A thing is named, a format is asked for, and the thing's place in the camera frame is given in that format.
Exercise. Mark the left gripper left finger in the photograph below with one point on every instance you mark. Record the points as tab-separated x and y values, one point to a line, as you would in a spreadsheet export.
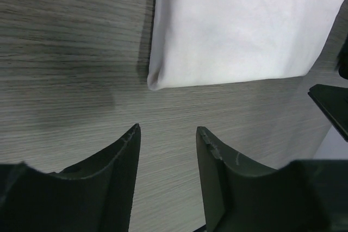
95	194

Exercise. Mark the white and green t-shirt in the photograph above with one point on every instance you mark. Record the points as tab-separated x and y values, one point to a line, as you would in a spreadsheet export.
207	42

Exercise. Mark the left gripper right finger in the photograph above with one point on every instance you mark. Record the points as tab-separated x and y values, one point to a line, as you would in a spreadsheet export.
240	194

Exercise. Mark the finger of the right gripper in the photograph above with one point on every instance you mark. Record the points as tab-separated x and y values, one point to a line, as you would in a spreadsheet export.
332	101
342	62

